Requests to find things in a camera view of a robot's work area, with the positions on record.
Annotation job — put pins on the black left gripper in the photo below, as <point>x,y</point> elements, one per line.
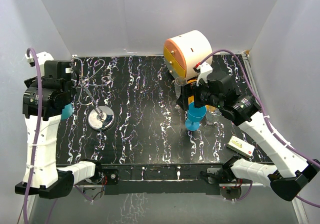
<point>42,84</point>

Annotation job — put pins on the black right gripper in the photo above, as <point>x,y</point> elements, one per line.
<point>188,90</point>

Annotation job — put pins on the blue wine glass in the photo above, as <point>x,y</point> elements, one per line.
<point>194,116</point>
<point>67,112</point>

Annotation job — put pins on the wide clear wine glass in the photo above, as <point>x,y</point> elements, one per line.
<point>212,116</point>

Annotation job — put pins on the yellow wine glass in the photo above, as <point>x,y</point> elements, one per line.
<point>192,81</point>
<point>210,108</point>

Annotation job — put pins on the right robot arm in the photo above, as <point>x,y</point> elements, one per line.
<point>289,173</point>

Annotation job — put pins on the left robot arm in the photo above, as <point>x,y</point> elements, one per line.
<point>45,98</point>

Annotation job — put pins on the chrome wine glass rack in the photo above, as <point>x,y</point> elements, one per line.
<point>101,117</point>

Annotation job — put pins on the round white drawer cabinet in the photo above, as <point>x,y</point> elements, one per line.
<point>183,52</point>

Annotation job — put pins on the small yellow white box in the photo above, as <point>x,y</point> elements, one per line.
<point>241,146</point>

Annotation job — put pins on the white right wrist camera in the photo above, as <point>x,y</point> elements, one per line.
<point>203,70</point>

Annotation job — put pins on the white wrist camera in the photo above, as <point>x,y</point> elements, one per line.
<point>203,70</point>
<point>42,57</point>

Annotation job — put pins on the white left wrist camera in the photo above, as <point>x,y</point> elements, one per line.
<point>42,57</point>

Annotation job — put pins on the aluminium frame rail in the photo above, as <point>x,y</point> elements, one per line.
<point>51,91</point>

